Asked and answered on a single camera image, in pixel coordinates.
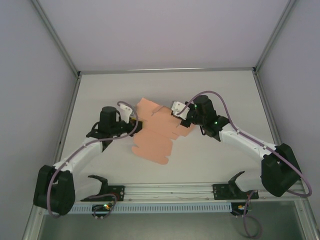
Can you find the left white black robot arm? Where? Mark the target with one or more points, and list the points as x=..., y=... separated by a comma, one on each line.
x=82, y=153

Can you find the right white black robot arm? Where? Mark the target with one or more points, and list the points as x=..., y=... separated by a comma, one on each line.
x=245, y=142

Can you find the small circuit board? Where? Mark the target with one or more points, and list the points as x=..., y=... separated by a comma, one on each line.
x=102, y=207
x=240, y=208

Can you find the short aluminium table edge rail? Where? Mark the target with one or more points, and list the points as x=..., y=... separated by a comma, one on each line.
x=67, y=117
x=265, y=105

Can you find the long aluminium table edge rail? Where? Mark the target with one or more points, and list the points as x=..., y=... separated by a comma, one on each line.
x=162, y=70

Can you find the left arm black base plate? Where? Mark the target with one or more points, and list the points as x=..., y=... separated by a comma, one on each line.
x=120, y=193

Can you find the wide aluminium mounting rail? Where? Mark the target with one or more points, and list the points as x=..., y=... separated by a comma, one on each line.
x=170, y=192

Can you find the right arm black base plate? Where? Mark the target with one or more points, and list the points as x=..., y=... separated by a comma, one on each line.
x=220, y=191

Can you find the aluminium frame post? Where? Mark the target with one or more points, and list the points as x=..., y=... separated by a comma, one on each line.
x=57, y=37
x=272, y=37

